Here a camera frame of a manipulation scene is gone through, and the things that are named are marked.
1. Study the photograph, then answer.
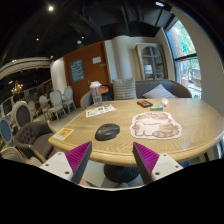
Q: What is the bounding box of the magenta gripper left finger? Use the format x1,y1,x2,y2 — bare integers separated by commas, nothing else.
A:
40,140,93,185

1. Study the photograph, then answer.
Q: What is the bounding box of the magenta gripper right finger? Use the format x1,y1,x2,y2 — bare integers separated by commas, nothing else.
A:
132,141,184,185

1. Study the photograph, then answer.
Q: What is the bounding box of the cat-shaped mouse pad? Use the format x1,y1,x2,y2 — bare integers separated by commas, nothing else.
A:
130,112,182,140

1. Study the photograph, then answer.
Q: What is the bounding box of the black computer mouse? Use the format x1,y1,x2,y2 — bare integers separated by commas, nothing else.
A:
95,123,120,141

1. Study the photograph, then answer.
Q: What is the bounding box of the yellow QR code sticker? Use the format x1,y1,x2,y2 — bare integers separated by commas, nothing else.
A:
53,128,73,140

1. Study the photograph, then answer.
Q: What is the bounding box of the dark grey tufted armchair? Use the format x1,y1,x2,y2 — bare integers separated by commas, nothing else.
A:
14,121,54,162

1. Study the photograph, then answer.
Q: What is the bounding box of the round wooden table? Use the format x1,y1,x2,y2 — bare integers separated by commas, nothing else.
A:
49,98,224,166

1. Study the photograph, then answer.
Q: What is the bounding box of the small teal tube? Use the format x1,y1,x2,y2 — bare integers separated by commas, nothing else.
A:
150,106,163,111

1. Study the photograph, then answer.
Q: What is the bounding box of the black and red card box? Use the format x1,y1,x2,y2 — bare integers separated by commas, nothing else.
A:
137,100,153,108

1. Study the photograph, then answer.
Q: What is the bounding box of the white printed leaflet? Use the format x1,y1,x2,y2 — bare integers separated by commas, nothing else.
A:
86,104,115,118

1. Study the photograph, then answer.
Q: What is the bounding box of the small pink white object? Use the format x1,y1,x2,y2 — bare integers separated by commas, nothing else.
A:
161,98,169,107

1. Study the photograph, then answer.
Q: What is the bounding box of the white dining chair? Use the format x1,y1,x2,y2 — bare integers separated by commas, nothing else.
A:
48,90,65,117
63,86,76,109

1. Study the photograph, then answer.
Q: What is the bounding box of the beige chair at bottom left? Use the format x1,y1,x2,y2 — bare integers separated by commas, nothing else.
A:
0,147,42,167

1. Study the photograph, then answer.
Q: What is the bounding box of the white dining chair far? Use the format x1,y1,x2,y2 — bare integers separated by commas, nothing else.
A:
63,86,76,109

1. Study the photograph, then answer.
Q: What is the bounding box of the light grey cushion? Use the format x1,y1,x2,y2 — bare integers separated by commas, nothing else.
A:
144,84,175,99

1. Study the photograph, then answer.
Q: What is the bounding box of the striped grey cushion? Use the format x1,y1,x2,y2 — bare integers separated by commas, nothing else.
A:
113,77,137,100

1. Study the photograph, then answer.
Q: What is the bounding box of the white chair with grey back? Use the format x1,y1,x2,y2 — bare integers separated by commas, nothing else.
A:
12,101,33,128

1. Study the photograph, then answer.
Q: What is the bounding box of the clear plastic water bottle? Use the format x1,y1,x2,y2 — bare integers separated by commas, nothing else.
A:
90,81,102,106

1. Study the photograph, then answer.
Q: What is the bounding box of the blue backed white chair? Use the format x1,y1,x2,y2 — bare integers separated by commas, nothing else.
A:
0,117,15,147

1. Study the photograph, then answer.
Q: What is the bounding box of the grey sofa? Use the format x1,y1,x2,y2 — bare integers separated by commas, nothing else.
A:
79,79,193,111

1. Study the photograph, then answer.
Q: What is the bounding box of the brown wooden door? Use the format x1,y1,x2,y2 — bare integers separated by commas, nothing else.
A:
63,41,110,107

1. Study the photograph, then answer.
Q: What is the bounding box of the blue poster on door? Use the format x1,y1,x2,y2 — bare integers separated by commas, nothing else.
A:
70,59,84,82

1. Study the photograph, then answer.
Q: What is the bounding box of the white arched display cabinet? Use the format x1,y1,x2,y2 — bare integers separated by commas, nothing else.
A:
136,43,168,80

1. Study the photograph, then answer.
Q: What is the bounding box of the arched window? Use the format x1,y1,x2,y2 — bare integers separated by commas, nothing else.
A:
165,18,202,98

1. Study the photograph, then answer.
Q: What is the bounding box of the black table pedestal base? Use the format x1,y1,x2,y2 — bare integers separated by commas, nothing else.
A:
104,164,139,183

